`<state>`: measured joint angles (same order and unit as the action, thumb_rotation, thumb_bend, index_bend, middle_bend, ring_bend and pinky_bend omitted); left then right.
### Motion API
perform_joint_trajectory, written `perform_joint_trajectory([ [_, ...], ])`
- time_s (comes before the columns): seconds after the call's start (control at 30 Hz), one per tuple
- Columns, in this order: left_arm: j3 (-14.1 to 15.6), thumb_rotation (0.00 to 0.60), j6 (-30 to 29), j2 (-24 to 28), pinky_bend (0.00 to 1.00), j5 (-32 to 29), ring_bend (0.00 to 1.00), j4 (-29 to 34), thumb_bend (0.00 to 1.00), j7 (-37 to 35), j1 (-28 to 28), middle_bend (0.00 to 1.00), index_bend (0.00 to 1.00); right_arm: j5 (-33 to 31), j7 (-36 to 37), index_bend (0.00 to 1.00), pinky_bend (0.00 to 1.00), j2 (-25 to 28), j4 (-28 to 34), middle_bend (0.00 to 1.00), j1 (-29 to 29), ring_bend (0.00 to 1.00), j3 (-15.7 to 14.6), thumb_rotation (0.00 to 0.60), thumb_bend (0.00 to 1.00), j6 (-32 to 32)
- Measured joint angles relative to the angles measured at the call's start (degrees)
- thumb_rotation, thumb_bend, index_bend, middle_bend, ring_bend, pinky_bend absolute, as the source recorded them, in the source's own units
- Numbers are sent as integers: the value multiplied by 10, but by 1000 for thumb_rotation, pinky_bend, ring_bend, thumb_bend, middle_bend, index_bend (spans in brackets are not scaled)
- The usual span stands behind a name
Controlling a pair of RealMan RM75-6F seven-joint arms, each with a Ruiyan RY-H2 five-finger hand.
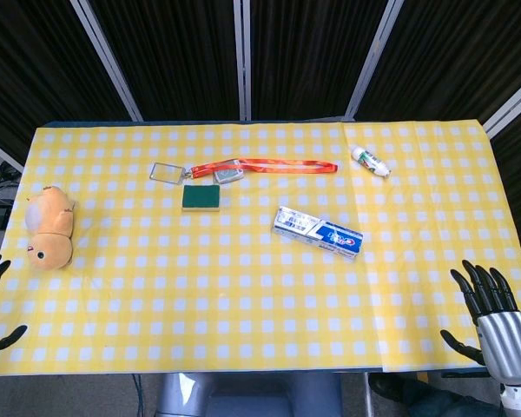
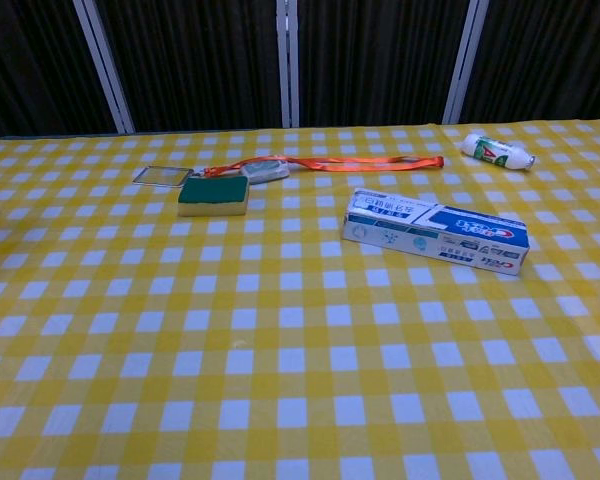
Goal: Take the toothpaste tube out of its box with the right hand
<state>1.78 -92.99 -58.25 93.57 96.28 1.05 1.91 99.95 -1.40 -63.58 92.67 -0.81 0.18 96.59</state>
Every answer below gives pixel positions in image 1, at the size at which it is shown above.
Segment black shoe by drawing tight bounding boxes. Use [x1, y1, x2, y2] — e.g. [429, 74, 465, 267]
[368, 374, 420, 406]

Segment green yellow sponge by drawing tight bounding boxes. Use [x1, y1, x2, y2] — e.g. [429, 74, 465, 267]
[181, 184, 222, 213]

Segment orange plush toy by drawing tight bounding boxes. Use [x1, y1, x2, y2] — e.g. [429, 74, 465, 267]
[24, 184, 77, 271]

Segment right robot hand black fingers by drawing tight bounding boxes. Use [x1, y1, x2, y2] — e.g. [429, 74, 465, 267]
[439, 259, 521, 387]

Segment blue white toothpaste box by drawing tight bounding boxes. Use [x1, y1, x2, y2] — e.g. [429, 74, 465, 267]
[272, 205, 365, 261]

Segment clear badge holder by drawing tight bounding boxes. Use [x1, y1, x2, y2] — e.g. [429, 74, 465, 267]
[148, 161, 195, 186]

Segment orange lanyard strap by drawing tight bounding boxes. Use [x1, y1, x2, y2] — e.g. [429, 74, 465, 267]
[190, 157, 339, 180]

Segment thin blue cable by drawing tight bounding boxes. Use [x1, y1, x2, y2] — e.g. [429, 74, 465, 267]
[131, 374, 147, 417]

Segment small white tube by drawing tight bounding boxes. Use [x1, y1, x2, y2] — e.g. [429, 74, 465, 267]
[350, 145, 392, 178]

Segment white partition frame post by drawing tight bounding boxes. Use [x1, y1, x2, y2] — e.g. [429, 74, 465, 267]
[233, 0, 254, 122]
[343, 0, 406, 121]
[0, 133, 26, 174]
[481, 71, 521, 139]
[69, 0, 145, 122]

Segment large yellow checked tablecloth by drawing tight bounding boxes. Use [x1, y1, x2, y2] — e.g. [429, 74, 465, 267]
[0, 122, 388, 377]

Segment small grey card device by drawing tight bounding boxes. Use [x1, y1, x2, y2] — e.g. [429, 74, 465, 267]
[212, 168, 246, 185]

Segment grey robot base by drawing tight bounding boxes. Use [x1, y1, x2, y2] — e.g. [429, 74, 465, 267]
[155, 372, 344, 417]

